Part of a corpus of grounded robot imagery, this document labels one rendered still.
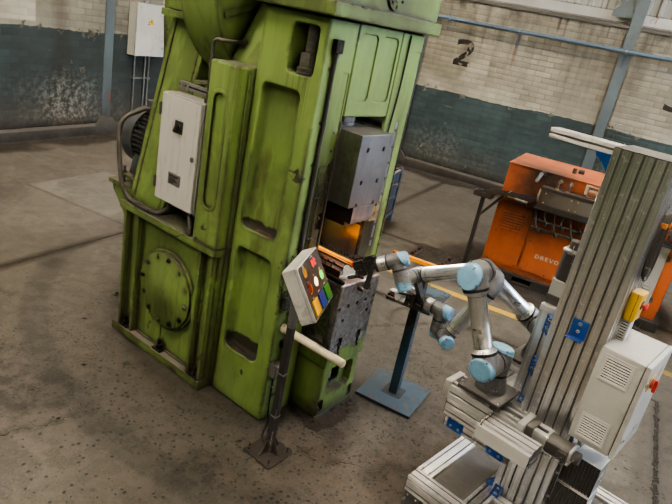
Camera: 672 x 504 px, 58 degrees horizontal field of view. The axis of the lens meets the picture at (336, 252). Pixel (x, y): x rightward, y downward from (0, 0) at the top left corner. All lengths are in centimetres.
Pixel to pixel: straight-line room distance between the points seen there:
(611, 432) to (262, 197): 206
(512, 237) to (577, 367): 391
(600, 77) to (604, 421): 808
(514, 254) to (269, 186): 396
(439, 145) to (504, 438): 859
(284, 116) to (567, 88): 777
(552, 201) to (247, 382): 386
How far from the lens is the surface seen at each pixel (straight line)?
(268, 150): 331
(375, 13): 317
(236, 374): 378
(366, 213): 341
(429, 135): 1111
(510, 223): 670
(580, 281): 284
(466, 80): 1088
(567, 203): 642
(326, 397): 385
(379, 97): 346
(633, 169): 272
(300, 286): 281
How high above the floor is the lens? 230
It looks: 21 degrees down
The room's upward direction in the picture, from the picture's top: 11 degrees clockwise
